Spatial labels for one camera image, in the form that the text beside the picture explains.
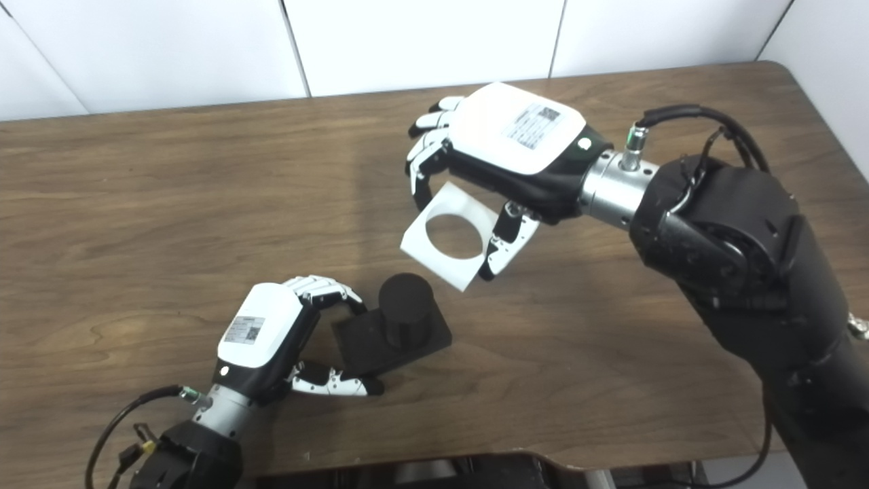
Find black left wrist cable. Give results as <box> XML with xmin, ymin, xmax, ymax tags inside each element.
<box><xmin>85</xmin><ymin>385</ymin><xmax>204</xmax><ymax>489</ymax></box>

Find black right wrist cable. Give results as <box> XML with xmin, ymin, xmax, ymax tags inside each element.
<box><xmin>628</xmin><ymin>103</ymin><xmax>771</xmax><ymax>174</ymax></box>

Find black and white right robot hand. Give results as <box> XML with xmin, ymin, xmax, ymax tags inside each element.
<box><xmin>406</xmin><ymin>82</ymin><xmax>612</xmax><ymax>281</ymax></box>

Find white square piece with hole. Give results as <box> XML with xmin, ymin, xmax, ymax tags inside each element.
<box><xmin>400</xmin><ymin>181</ymin><xmax>540</xmax><ymax>293</ymax></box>

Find thin black cable under arm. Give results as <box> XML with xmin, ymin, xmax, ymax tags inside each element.
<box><xmin>706</xmin><ymin>401</ymin><xmax>775</xmax><ymax>489</ymax></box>

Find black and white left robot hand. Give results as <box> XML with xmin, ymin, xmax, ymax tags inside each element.
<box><xmin>212</xmin><ymin>275</ymin><xmax>385</xmax><ymax>408</ymax></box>

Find black peg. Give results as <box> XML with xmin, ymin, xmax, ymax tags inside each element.
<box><xmin>331</xmin><ymin>273</ymin><xmax>454</xmax><ymax>380</ymax></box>

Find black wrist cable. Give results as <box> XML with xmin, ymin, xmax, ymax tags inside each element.
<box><xmin>628</xmin><ymin>103</ymin><xmax>771</xmax><ymax>174</ymax></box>
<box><xmin>85</xmin><ymin>385</ymin><xmax>204</xmax><ymax>489</ymax></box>

